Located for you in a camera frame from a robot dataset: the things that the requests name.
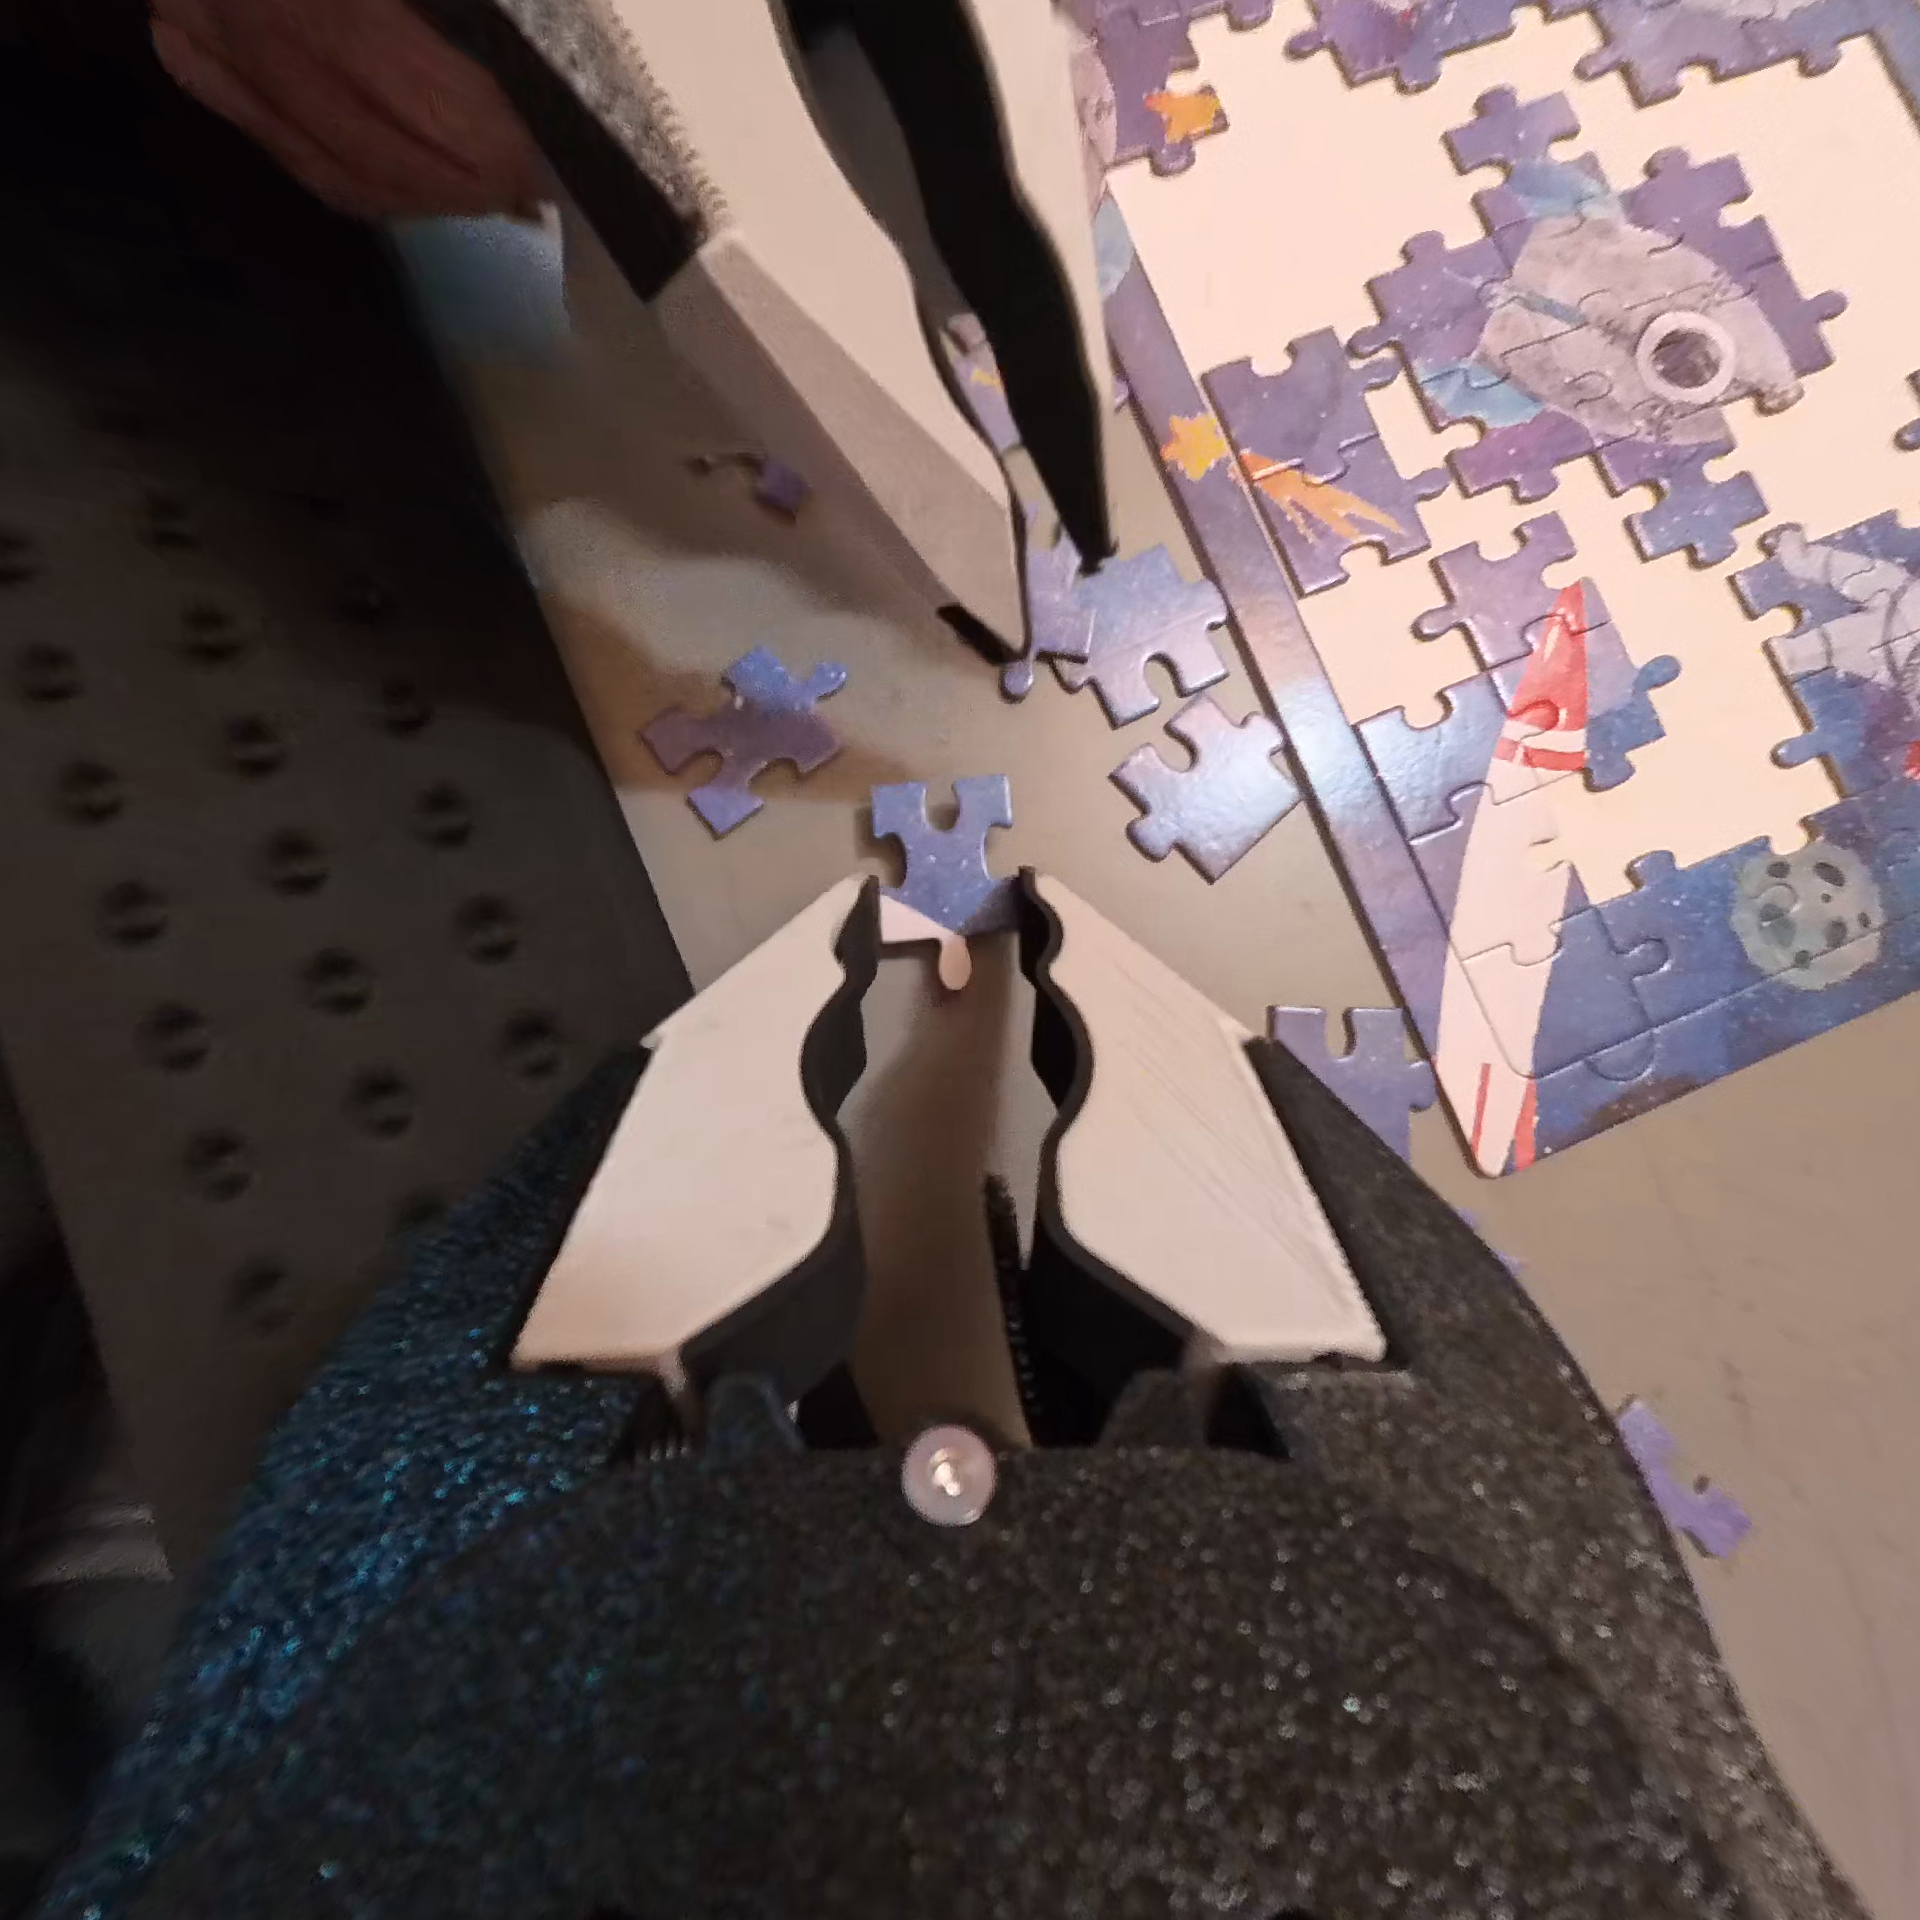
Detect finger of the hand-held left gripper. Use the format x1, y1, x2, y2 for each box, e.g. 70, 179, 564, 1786
613, 0, 1041, 667
792, 0, 1117, 572

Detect grey desk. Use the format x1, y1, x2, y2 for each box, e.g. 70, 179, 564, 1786
390, 194, 1920, 1920

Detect puzzle pieces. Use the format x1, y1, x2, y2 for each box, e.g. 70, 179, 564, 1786
636, 300, 1758, 1562

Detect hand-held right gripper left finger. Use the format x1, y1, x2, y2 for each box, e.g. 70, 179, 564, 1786
510, 874, 880, 1451

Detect blue jigsaw puzzle piece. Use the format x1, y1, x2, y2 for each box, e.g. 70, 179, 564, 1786
866, 775, 1018, 997
1046, 541, 1237, 735

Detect person's left hand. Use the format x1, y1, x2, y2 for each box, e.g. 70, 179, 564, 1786
151, 0, 552, 222

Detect space puzzle board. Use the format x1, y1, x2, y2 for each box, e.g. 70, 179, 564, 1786
1051, 0, 1920, 1183

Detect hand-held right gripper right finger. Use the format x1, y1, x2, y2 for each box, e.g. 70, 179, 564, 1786
1022, 871, 1389, 1451

